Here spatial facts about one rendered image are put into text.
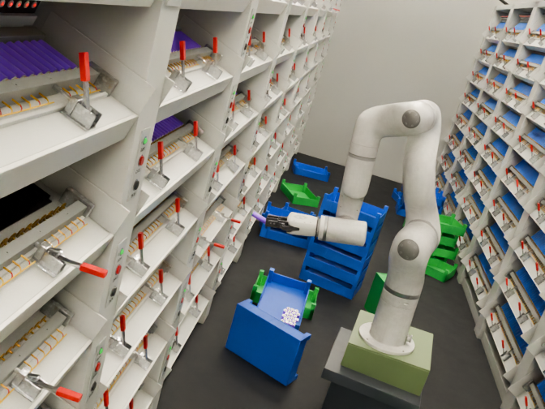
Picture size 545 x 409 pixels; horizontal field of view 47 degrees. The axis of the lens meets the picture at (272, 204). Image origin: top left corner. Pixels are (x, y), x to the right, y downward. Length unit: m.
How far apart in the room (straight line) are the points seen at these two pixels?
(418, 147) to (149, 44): 1.20
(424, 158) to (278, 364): 0.98
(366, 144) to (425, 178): 0.21
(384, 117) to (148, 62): 1.12
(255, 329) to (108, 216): 1.49
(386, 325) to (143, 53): 1.39
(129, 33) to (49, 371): 0.52
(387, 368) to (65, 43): 1.49
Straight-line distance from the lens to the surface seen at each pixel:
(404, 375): 2.13
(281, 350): 2.43
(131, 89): 0.99
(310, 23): 3.74
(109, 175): 1.03
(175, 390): 2.29
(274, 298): 2.92
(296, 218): 2.10
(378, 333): 2.14
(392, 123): 1.94
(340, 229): 2.09
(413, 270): 2.00
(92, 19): 1.00
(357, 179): 2.04
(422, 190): 1.98
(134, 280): 1.35
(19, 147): 0.71
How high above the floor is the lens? 1.34
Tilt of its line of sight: 18 degrees down
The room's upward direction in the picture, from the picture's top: 16 degrees clockwise
